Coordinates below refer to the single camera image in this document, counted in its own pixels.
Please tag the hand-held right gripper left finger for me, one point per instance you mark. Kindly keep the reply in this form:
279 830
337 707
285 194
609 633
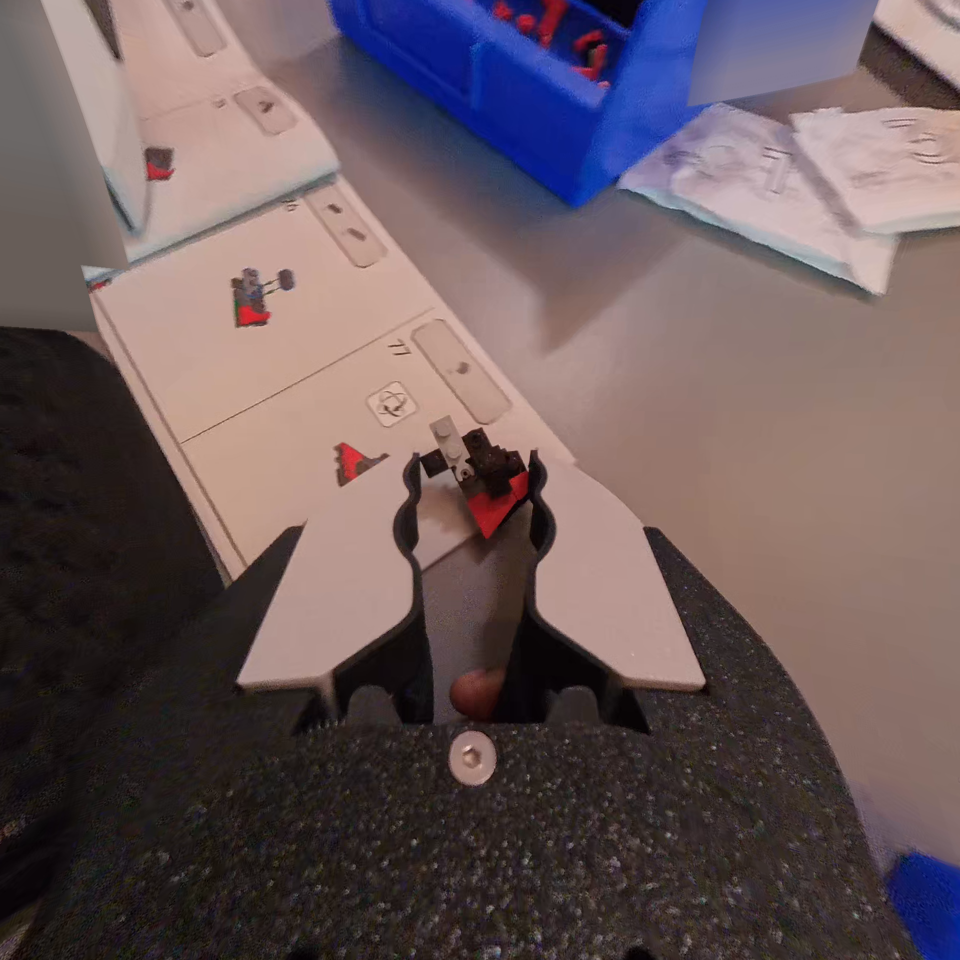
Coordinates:
337 600

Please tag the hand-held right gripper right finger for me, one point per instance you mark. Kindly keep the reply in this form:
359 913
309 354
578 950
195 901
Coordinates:
607 600

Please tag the small black red toy brick model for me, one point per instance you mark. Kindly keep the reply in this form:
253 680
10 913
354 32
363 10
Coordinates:
496 511

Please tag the person's right hand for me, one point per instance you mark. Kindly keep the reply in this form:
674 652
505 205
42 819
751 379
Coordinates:
476 691

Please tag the white building instruction booklet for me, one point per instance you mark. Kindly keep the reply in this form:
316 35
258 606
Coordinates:
300 360

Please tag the blue plastic bin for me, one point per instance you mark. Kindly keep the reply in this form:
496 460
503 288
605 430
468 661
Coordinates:
525 97
930 900

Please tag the pile of red toy bricks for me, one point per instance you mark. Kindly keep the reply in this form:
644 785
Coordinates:
589 45

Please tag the white paper sheet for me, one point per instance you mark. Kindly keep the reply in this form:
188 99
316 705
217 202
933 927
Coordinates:
922 26

